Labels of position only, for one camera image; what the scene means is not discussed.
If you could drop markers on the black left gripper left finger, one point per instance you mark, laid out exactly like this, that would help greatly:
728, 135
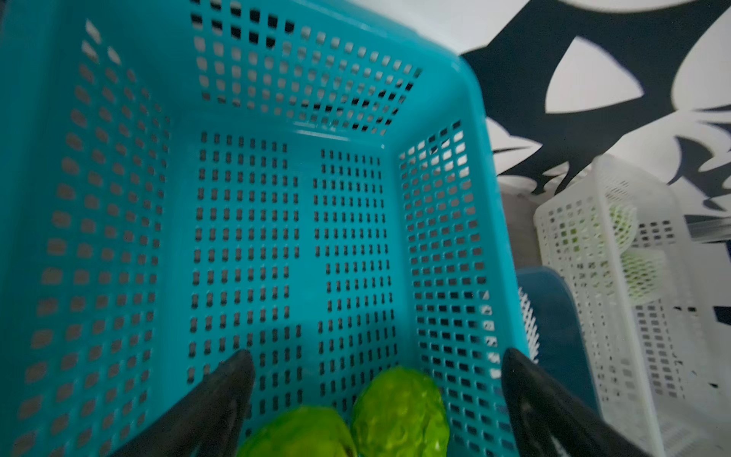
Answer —
206, 422

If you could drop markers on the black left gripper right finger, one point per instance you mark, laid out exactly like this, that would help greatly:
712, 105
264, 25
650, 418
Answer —
545, 417

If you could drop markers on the white foam net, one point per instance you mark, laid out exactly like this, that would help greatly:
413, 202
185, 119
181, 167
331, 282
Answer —
644, 271
531, 326

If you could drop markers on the white foam net back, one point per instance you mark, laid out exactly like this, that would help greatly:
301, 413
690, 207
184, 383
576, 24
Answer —
531, 326

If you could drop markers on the green custard apple front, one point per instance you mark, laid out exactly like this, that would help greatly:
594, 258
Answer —
305, 431

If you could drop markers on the green custard apple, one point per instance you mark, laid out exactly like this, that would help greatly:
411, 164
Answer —
400, 413
305, 431

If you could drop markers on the green custard apple right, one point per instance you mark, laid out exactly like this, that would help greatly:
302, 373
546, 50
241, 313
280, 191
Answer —
400, 413

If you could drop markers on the dark teal small tray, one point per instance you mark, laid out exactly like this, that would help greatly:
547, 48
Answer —
562, 353

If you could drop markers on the white perforated plastic basket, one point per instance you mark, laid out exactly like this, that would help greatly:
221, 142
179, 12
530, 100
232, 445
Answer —
661, 375

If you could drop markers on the teal perforated plastic basket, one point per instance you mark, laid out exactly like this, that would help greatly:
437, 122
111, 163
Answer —
183, 181

